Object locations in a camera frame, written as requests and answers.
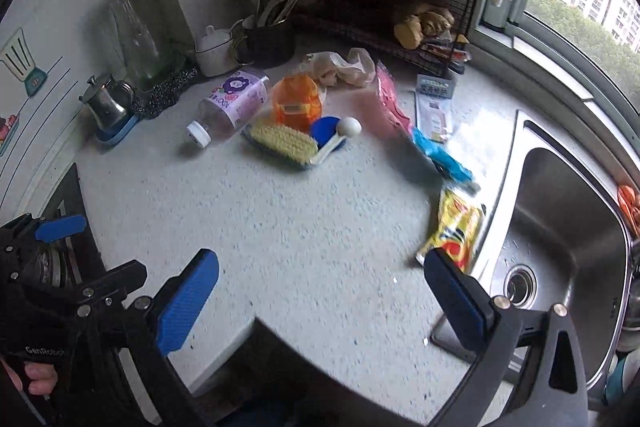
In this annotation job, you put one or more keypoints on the pink plastic packet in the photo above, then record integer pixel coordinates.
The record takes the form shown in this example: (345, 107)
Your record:
(390, 102)

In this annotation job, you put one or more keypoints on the clear purple label plastic bottle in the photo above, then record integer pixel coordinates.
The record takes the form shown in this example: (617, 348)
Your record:
(235, 99)

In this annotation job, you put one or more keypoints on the blue round lid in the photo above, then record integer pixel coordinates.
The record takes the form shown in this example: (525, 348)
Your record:
(325, 129)

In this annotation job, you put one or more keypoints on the white paper packet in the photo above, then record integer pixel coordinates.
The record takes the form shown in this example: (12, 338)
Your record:
(435, 117)

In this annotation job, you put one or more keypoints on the sink drain strainer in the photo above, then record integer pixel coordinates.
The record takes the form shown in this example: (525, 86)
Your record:
(519, 285)

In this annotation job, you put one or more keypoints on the red cartoon wall sticker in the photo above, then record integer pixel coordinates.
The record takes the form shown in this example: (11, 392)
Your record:
(7, 132)

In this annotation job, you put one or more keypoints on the ginger root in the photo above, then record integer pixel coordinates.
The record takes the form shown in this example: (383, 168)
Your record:
(415, 29)

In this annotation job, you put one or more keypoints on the blue plastic tray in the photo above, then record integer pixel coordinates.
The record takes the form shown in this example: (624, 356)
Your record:
(122, 133)

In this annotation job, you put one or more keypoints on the red black sachets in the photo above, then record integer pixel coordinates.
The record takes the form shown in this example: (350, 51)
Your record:
(445, 53)

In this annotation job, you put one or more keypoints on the white ceramic lidded jar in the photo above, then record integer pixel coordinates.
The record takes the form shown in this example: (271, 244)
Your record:
(215, 57)

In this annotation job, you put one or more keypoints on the orange round fruit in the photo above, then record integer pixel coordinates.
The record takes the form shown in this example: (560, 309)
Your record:
(295, 103)

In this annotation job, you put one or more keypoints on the yellow orange snack packet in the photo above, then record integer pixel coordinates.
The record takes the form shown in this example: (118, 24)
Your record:
(457, 227)

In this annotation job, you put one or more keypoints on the yellow bristle scrub brush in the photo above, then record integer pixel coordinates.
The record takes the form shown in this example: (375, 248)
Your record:
(282, 140)

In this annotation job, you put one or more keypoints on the stainless steel sink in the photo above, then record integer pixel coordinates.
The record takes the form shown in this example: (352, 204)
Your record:
(565, 217)

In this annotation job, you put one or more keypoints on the blue plastic packet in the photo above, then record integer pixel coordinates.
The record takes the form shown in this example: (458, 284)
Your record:
(440, 157)

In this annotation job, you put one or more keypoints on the orange scrubber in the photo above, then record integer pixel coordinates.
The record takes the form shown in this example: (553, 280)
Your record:
(629, 207)

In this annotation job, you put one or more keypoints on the person's left hand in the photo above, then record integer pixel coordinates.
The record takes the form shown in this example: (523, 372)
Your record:
(39, 376)

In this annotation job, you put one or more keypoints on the small steel teapot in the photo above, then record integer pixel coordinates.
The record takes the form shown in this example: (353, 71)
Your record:
(107, 104)

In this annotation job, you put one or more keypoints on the beige crumpled plastic bag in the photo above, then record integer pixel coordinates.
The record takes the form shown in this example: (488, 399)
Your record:
(345, 69)

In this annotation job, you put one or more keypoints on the green trees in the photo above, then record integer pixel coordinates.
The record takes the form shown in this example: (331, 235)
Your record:
(590, 42)

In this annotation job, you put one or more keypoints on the black utensil holder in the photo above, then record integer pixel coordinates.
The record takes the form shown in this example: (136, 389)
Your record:
(270, 48)

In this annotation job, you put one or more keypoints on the window frame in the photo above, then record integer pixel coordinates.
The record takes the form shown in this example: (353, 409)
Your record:
(550, 57)

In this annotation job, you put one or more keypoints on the steel wool scourer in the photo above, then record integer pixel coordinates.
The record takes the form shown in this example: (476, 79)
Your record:
(165, 93)

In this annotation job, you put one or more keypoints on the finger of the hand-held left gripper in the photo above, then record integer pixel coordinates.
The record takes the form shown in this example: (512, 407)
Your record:
(112, 281)
(60, 228)

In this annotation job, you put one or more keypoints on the tall clear glass bottle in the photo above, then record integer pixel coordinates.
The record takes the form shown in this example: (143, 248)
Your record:
(135, 42)

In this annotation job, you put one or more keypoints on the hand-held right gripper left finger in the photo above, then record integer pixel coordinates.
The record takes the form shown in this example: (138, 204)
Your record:
(187, 302)

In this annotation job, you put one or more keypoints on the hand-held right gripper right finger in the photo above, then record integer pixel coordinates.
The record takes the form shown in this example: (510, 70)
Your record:
(455, 297)

